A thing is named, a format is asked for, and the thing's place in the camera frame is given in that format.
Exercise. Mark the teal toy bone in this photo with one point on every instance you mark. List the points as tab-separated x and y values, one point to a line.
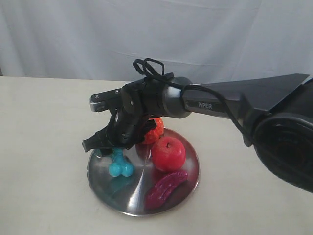
120	165

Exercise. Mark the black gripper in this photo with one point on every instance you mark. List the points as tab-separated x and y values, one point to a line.
124	130

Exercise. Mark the round stainless steel plate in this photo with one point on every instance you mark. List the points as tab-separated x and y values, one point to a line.
130	195

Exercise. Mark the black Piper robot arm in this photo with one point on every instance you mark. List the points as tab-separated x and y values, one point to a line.
275	115

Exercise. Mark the red apple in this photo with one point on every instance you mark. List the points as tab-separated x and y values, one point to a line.
168	154

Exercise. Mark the purple toy sweet potato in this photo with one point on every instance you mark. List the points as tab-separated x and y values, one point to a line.
158	194

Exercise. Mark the orange bumpy ball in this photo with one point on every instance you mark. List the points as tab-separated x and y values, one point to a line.
153	135

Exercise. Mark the white backdrop cloth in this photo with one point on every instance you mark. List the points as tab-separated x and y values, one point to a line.
204	40

